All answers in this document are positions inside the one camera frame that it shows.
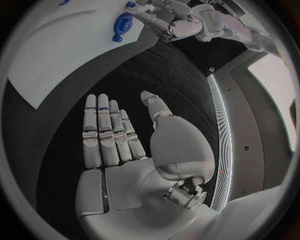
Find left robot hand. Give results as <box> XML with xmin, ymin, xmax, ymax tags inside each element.
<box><xmin>125</xmin><ymin>0</ymin><xmax>204</xmax><ymax>43</ymax></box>

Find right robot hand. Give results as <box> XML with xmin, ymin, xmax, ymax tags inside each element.
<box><xmin>75</xmin><ymin>90</ymin><xmax>216</xmax><ymax>240</ymax></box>

